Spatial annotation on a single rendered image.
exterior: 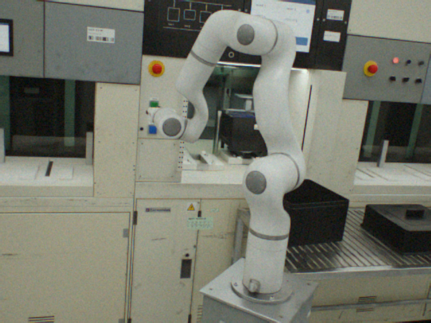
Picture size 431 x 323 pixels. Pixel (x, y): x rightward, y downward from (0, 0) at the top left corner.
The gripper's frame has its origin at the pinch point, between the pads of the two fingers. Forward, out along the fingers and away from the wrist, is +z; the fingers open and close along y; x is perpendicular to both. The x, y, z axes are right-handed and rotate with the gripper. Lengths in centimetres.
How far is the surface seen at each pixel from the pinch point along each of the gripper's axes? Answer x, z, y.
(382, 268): -44, -49, 75
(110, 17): 32.8, 11.5, -18.7
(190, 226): -54, 12, 20
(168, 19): 34.1, 12.2, 3.3
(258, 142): -21, 44, 60
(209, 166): -31, 32, 31
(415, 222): -34, -32, 100
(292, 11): 43, 12, 55
